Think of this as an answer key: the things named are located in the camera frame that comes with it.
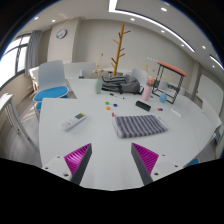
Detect grey curtain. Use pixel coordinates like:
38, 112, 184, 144
24, 30, 43, 77

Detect grey striped towel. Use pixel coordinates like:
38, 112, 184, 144
111, 114, 169, 139

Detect round wall clock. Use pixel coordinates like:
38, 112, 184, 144
55, 28, 68, 40

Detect black frame orange-topped side table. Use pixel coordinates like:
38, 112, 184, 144
151, 61, 188, 105

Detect pink vase with flowers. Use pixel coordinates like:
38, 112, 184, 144
141, 77, 156, 102

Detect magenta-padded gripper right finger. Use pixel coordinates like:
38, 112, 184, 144
130, 142, 184, 186

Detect grey backpack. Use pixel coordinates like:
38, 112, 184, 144
100, 74, 144, 95

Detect wooden coat rack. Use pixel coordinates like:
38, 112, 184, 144
110, 22, 132, 77

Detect green vase with dried flowers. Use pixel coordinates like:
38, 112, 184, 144
94, 53, 105, 95

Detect blue vase with dried stems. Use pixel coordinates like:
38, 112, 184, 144
159, 90, 168, 104

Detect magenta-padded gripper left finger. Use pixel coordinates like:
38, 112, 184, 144
41, 143, 93, 186

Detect white remote control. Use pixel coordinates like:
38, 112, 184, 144
60, 112, 88, 131

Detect ceiling lights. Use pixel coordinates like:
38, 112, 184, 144
33, 0, 224, 71

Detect white chair with blue cushion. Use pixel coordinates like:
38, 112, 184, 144
33, 59, 70, 111

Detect window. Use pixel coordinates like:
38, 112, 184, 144
0, 33, 32, 88

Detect black marker pen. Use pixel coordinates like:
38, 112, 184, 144
109, 93, 126, 100

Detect white marker pen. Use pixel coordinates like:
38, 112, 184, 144
170, 108, 183, 118

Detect white side desk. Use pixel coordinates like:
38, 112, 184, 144
0, 93, 31, 143

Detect black whiteboard eraser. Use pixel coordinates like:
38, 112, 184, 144
135, 100, 152, 112

